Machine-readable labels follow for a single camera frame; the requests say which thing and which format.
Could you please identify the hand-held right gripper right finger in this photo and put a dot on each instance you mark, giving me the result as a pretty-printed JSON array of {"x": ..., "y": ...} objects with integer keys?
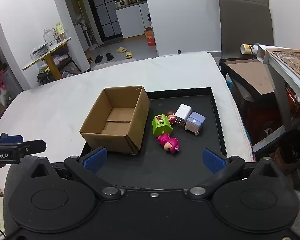
[{"x": 213, "y": 161}]

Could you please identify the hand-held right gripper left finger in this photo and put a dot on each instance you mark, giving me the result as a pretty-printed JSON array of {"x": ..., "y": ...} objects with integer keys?
[{"x": 95, "y": 159}]

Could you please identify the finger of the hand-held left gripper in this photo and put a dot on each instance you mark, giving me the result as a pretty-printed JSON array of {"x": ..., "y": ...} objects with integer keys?
[
  {"x": 11, "y": 138},
  {"x": 32, "y": 146}
]

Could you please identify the lavender toy device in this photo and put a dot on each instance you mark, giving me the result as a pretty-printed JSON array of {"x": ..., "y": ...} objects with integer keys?
[{"x": 193, "y": 122}]

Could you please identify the black tray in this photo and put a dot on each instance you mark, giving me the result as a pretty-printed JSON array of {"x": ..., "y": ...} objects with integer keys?
[{"x": 165, "y": 165}]

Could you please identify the pink dinosaur figure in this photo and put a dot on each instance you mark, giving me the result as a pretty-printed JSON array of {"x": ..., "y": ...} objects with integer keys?
[{"x": 167, "y": 142}]

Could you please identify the white charger plug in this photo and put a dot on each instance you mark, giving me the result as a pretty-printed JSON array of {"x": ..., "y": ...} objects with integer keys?
[{"x": 183, "y": 112}]

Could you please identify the brown cardboard box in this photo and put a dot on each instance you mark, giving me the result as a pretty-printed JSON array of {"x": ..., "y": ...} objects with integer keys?
[{"x": 137, "y": 120}]

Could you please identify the small red figure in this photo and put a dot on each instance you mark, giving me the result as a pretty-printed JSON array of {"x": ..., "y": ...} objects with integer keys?
[{"x": 171, "y": 116}]

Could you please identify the green block toy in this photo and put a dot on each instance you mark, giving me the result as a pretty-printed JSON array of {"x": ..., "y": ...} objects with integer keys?
[{"x": 161, "y": 126}]

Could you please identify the pink cloth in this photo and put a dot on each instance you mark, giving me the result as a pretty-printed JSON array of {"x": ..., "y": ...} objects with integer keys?
[{"x": 0, "y": 82}]

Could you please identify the black side table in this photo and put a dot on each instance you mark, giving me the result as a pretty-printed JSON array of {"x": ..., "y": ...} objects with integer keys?
[{"x": 250, "y": 75}]

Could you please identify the yellow round table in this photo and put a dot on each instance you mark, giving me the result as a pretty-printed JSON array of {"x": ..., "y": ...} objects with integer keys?
[{"x": 52, "y": 51}]

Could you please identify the black slipper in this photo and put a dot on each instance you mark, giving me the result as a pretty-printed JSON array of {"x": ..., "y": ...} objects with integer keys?
[
  {"x": 99, "y": 59},
  {"x": 109, "y": 56}
]

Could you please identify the silver metal table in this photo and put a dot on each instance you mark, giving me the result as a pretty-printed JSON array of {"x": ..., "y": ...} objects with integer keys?
[{"x": 280, "y": 80}]

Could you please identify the glass jar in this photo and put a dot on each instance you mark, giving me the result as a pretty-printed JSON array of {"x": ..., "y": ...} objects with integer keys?
[{"x": 49, "y": 35}]

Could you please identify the yellow slipper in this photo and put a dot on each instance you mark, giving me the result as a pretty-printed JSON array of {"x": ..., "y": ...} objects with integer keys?
[
  {"x": 129, "y": 54},
  {"x": 121, "y": 49}
]

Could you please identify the yellow white snack cup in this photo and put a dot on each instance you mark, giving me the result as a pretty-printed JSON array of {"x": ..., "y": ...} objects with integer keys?
[{"x": 248, "y": 49}]

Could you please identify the yellow-green bottle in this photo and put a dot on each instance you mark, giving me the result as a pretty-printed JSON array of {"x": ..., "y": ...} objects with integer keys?
[{"x": 60, "y": 31}]

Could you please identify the white fan stand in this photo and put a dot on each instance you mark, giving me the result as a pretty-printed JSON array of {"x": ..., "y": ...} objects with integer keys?
[{"x": 88, "y": 37}]

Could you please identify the carved wooden board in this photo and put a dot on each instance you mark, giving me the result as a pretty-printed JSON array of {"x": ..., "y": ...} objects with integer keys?
[{"x": 290, "y": 62}]

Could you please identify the orange carton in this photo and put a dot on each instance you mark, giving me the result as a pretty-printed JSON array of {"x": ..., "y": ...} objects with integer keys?
[{"x": 150, "y": 37}]

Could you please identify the grey chair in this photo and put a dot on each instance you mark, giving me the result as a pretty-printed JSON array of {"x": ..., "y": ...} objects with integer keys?
[{"x": 245, "y": 25}]

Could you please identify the white cabinet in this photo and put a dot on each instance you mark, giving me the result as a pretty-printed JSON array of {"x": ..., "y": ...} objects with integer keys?
[{"x": 131, "y": 20}]

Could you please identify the rice cooker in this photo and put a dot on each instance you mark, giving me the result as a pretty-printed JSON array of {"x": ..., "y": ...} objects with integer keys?
[{"x": 121, "y": 3}]

